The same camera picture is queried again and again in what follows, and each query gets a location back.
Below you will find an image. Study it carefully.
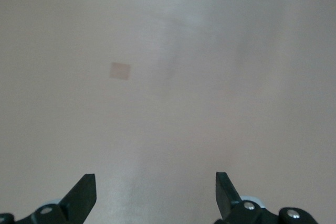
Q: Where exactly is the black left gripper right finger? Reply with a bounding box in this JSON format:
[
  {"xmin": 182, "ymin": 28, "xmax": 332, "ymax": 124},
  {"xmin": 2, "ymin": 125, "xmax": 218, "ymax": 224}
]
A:
[{"xmin": 215, "ymin": 171, "xmax": 320, "ymax": 224}]

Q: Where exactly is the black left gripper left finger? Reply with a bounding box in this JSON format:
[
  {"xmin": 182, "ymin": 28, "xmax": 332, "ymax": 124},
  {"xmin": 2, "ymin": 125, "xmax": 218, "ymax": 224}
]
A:
[{"xmin": 0, "ymin": 173, "xmax": 98, "ymax": 224}]

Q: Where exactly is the small brown tape square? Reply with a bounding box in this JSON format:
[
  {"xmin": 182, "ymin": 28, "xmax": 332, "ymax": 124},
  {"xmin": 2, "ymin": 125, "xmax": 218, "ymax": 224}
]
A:
[{"xmin": 109, "ymin": 61, "xmax": 132, "ymax": 81}]

